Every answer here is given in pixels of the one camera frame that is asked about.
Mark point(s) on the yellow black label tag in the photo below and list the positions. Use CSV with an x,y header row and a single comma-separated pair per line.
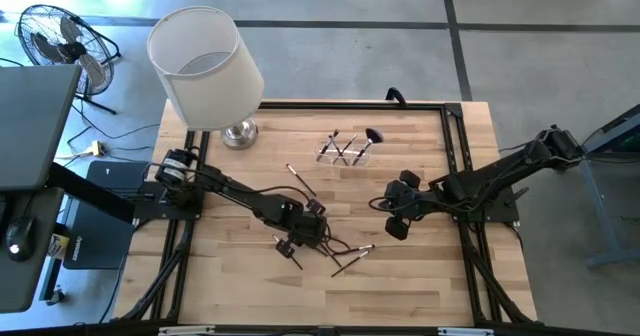
x,y
60,246

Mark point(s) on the beige power plug adapter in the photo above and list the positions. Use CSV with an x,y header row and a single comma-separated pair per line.
x,y
96,149

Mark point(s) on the black Husky case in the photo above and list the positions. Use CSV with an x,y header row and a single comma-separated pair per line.
x,y
100,246

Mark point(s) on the black diagonal beam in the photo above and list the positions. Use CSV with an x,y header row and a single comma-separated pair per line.
x,y
90,192

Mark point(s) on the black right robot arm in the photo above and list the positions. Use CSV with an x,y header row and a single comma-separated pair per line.
x,y
500,171

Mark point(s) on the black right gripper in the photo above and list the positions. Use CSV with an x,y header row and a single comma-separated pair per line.
x,y
407,201

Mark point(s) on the large black powder brush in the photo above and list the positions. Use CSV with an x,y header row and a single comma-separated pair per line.
x,y
374,136

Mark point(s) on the black clamp lever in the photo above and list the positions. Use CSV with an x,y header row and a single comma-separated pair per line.
x,y
517,196

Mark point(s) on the black floor fan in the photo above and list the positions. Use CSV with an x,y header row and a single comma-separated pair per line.
x,y
70,51

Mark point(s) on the white shade silver table lamp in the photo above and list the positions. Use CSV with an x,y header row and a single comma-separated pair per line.
x,y
215,91

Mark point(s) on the black aluminium table frame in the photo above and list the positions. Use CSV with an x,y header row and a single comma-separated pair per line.
x,y
325,105

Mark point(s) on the dark grey desk surface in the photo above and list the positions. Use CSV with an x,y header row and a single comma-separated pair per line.
x,y
25,286

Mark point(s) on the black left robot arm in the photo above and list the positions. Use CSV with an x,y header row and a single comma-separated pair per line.
x,y
235,193

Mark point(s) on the white table edge bracket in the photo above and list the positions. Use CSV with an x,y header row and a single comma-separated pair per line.
x,y
186,330
465,331

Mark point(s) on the grey metal table frame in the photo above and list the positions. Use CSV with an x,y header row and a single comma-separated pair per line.
x,y
597,208

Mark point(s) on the black eyeliner pencil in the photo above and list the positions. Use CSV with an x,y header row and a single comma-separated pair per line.
x,y
357,249

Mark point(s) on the clear acrylic brush holder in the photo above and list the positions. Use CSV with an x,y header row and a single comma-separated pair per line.
x,y
345,164

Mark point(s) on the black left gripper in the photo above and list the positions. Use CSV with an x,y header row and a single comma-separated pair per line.
x,y
310,228

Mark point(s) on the black computer mouse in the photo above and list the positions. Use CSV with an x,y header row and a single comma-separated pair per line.
x,y
20,233

